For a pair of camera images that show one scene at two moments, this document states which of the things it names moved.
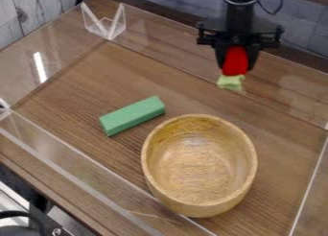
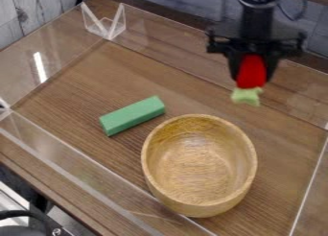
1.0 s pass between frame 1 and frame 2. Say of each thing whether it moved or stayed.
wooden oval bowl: stayed
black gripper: moved
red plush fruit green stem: moved
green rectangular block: stayed
